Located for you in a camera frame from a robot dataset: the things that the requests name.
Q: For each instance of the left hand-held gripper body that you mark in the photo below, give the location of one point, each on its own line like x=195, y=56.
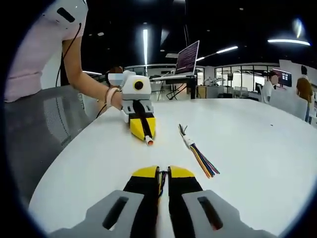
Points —
x=133, y=93

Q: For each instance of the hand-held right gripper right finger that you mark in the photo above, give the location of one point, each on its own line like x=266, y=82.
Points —
x=185, y=203

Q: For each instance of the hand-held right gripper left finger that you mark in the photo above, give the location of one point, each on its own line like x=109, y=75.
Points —
x=138, y=203

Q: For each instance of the JST socket with black sleeve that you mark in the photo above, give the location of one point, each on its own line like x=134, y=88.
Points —
x=144, y=124

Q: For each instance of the person's left hand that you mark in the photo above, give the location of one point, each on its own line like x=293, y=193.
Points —
x=118, y=101

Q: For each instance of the long ceiling light strip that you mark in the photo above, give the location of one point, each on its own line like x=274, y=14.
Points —
x=287, y=41
x=145, y=44
x=227, y=49

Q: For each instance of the laptop desk with black legs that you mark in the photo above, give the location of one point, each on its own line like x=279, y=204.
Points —
x=192, y=86

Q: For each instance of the open silver laptop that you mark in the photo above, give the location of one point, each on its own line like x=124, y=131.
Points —
x=188, y=57

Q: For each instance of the grey mesh office chair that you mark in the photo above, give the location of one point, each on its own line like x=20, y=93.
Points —
x=37, y=124

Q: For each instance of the white chest device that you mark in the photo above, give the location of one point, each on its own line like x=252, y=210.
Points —
x=64, y=15

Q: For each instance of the light grey chair back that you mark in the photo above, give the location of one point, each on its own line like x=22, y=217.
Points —
x=287, y=105

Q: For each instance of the dark computer monitor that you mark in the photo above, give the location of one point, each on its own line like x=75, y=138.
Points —
x=283, y=78

